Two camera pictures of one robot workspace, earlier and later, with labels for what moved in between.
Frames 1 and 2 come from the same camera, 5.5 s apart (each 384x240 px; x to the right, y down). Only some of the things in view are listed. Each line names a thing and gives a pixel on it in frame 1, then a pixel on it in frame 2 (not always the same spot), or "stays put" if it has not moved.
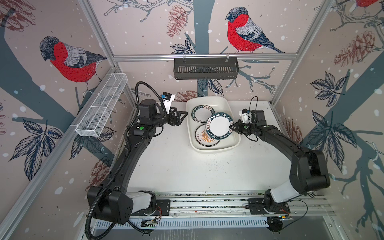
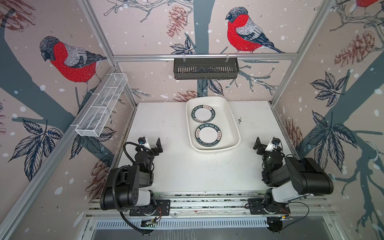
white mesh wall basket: x=98 y=111 stays put
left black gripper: x=177 y=120 -> x=154 y=150
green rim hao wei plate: x=201 y=113 stays put
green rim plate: x=217 y=125 -> x=208 y=135
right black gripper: x=238 y=128 -> x=259 y=144
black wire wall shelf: x=203 y=69 stays put
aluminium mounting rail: x=235 y=204 stays put
